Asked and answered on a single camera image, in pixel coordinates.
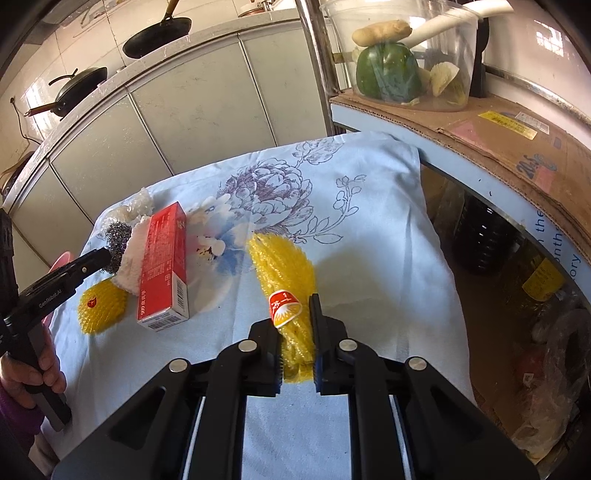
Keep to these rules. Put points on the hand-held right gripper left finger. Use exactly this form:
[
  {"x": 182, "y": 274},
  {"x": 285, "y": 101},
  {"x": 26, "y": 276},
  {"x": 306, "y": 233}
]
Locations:
[{"x": 265, "y": 350}]

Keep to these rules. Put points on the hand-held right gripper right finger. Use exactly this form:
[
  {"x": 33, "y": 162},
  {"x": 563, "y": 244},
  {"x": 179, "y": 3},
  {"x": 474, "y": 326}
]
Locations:
[{"x": 323, "y": 364}]

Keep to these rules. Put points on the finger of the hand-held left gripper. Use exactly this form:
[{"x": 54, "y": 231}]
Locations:
[{"x": 78, "y": 267}]

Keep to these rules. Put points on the steel wool scrubber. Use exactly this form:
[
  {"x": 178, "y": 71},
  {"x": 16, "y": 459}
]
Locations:
[{"x": 115, "y": 240}]

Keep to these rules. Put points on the yellow foam fruit net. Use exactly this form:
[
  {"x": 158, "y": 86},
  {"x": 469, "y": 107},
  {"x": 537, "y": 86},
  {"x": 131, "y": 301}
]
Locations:
[
  {"x": 281, "y": 272},
  {"x": 104, "y": 309}
]

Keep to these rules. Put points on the white foam fruit net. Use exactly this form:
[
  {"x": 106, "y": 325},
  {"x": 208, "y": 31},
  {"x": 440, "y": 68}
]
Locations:
[{"x": 131, "y": 267}]

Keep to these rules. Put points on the white plastic wrap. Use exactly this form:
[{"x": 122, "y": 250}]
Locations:
[{"x": 136, "y": 205}]

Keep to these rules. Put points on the red cardboard box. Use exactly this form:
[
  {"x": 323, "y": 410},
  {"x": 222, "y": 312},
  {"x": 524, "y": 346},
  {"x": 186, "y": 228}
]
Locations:
[{"x": 164, "y": 267}]

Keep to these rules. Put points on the person's left hand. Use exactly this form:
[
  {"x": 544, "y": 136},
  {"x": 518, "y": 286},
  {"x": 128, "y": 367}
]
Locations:
[{"x": 18, "y": 376}]

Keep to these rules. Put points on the dark rice cooker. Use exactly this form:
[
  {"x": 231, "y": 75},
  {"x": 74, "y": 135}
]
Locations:
[{"x": 11, "y": 177}]

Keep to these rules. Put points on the floral light blue tablecloth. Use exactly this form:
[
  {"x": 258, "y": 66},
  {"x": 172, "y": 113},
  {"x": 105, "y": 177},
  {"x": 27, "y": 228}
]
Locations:
[{"x": 369, "y": 240}]

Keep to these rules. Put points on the black wok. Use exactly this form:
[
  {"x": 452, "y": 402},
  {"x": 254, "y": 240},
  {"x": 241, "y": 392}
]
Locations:
[{"x": 87, "y": 91}]

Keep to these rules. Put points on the dark wok lid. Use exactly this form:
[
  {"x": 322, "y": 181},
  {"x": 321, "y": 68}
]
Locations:
[{"x": 74, "y": 84}]

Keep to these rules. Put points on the grey kitchen counter cabinet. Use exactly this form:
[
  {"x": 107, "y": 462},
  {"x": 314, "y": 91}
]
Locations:
[{"x": 194, "y": 106}]

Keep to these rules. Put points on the dark oil bottle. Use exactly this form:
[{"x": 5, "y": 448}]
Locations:
[{"x": 485, "y": 235}]

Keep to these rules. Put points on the yellow label bottle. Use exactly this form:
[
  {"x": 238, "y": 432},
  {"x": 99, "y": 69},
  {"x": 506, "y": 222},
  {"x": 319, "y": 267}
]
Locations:
[{"x": 542, "y": 279}]

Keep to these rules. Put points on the crumpled plastic bag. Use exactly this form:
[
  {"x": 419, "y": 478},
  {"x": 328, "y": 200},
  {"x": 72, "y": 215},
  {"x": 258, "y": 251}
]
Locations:
[{"x": 558, "y": 397}]

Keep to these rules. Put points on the black frying pan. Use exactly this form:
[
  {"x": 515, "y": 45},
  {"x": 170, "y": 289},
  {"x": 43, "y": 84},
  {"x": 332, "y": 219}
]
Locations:
[{"x": 157, "y": 39}]

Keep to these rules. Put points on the metal storage rack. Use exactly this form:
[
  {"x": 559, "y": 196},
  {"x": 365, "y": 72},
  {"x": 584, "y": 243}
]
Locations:
[{"x": 461, "y": 164}]

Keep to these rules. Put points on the brown cardboard sheet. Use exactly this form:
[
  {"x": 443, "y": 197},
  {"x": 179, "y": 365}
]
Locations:
[{"x": 461, "y": 120}]

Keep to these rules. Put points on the green bell pepper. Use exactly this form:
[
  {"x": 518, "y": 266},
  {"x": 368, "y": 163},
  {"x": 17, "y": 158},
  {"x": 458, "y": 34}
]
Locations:
[{"x": 388, "y": 74}]

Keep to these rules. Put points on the pale cabbage piece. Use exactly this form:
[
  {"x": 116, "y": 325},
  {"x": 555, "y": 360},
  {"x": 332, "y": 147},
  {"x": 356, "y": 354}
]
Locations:
[{"x": 445, "y": 78}]

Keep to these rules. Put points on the ginger root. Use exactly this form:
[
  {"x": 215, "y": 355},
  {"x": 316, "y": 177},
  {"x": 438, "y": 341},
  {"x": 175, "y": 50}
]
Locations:
[{"x": 381, "y": 32}]

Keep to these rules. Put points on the clear plastic container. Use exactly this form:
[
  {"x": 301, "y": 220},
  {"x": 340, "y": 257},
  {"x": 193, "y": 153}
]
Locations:
[{"x": 452, "y": 46}]

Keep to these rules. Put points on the white radish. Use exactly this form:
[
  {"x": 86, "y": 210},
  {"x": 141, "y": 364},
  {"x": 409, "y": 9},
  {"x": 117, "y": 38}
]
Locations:
[{"x": 443, "y": 23}]

